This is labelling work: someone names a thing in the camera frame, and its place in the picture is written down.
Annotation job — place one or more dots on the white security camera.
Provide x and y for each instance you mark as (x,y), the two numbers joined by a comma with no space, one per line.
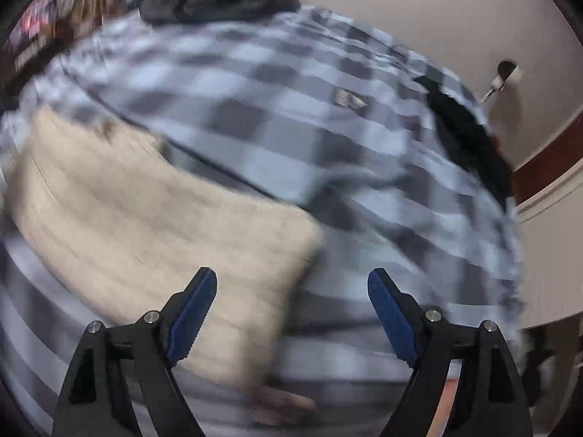
(508,73)

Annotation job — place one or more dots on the cream plaid tweed jacket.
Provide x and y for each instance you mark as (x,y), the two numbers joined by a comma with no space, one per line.
(124,230)

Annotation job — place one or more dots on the black garment on bed edge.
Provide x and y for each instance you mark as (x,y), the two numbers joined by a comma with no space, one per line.
(467,143)

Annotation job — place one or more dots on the blue checkered bed quilt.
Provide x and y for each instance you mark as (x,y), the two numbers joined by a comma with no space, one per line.
(309,108)

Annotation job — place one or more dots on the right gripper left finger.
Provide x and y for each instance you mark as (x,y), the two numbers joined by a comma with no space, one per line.
(94,399)

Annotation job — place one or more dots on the white louvered closet door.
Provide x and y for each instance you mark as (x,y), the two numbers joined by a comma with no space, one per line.
(550,225)

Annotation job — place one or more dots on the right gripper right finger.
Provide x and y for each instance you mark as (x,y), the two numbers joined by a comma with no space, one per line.
(490,398)

